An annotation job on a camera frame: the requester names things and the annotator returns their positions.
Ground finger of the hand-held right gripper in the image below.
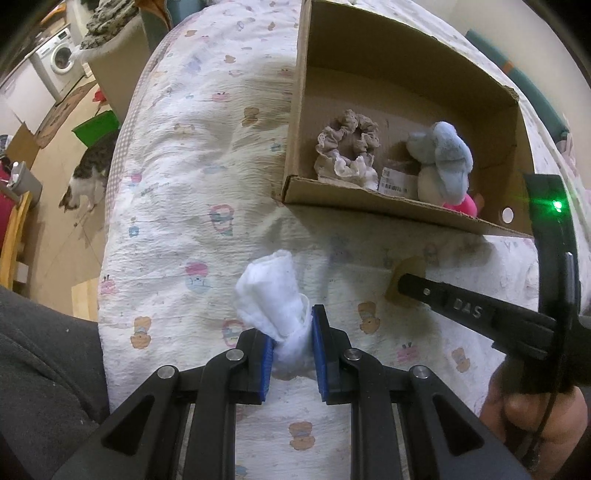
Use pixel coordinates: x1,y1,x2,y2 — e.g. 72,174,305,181
397,273,557,361

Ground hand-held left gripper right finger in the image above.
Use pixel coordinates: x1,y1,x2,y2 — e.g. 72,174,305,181
310,304,532,480

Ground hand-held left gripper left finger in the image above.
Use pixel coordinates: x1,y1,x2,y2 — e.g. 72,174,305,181
53,329,278,480

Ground beige card piece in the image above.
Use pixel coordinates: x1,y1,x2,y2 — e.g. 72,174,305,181
385,257,428,306

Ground white fluffy sock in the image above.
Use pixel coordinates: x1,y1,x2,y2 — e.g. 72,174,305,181
235,249,311,381

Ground pink plush toy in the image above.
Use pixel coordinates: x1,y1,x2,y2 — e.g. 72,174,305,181
443,191,485,217

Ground light blue fluffy sock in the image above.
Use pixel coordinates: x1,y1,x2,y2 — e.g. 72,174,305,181
406,121,474,204

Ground cream scrunchie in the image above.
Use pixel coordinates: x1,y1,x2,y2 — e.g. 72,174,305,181
335,156,378,190

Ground brown cardboard box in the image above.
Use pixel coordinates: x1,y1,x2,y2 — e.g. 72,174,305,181
281,0,536,238

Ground person's right hand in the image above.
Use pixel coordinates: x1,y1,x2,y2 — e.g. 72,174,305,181
480,357,589,467

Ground pink cloth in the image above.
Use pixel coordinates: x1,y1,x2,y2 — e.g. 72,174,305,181
556,134,591,208

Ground teal pillow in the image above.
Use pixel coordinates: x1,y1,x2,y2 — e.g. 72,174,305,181
464,28,570,139

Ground person's grey trouser leg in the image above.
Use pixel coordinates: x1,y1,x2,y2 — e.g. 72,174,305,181
0,286,112,480

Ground tabby cat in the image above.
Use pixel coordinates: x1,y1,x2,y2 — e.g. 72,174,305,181
58,131,118,213

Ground green plastic bin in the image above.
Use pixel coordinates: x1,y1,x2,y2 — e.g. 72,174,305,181
73,111,122,149

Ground grey plastic bin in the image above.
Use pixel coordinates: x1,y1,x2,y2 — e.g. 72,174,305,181
9,161,43,197

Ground red bag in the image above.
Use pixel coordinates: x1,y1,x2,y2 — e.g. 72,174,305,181
0,164,17,250

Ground brown floor rug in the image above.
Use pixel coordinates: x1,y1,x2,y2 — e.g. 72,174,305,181
34,83,95,149

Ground beige armchair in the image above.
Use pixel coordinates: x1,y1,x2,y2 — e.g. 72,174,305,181
85,14,160,134

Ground open floor cardboard box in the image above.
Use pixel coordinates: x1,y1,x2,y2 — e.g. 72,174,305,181
4,122,38,169

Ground white kitchen cabinet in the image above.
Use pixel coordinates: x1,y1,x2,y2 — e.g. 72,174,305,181
0,55,58,134

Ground white washing machine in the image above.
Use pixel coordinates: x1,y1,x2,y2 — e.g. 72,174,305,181
30,27,83,102

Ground teal orange cushion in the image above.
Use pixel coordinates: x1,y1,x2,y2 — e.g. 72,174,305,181
136,0,204,28

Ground brown knitted blanket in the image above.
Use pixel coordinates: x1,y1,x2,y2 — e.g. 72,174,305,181
79,0,139,51

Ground black cable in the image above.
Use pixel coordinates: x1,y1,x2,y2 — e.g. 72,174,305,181
522,392,557,472

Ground yellow wooden frame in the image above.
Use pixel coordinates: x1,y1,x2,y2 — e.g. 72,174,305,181
0,191,35,294

